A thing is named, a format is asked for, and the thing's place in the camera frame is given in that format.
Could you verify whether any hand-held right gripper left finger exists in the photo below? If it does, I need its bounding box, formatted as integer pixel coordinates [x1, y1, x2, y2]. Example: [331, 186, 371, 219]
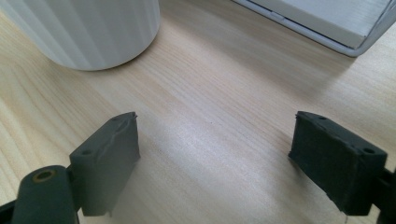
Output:
[68, 111, 141, 217]

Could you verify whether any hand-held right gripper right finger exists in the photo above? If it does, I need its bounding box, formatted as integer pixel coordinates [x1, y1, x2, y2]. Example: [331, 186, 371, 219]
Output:
[288, 110, 389, 217]

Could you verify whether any white flat box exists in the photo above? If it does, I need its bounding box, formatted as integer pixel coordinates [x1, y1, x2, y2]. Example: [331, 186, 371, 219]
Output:
[232, 0, 396, 58]

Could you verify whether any white ribbed round container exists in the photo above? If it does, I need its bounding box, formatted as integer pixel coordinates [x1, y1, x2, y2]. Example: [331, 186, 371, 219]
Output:
[0, 0, 162, 72]

